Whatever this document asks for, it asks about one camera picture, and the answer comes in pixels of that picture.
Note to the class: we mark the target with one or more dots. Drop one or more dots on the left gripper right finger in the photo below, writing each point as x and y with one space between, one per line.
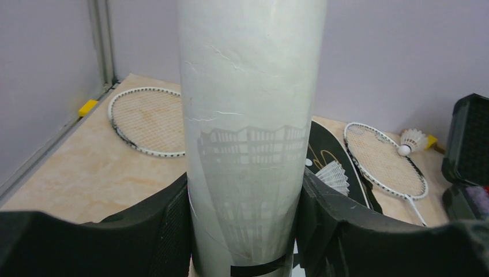
337 236

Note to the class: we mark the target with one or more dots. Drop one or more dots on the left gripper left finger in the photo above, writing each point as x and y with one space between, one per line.
150 238

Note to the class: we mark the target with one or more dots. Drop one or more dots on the white shuttlecock tube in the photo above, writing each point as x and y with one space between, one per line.
248 72

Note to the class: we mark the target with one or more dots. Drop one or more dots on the right white badminton racket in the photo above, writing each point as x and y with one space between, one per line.
376 156

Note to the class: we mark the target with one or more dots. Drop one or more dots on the white badminton racket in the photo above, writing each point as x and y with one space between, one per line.
376 156
149 119

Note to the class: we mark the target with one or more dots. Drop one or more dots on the left white badminton racket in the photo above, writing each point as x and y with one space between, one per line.
149 119

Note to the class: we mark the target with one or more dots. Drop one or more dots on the shuttlecock on bag top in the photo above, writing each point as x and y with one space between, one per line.
333 175

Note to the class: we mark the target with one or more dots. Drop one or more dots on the black racket bag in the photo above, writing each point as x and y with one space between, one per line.
323 148

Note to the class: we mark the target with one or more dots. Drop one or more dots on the shuttlecock at racket top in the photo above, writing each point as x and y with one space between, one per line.
412 140

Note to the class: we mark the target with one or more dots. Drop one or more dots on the yellow block at corner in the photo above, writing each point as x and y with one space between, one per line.
431 141

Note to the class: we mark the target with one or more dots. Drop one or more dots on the black poker chip case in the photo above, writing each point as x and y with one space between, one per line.
465 163

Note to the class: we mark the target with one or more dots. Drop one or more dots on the yellow clip on rail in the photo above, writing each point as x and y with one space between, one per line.
87 107

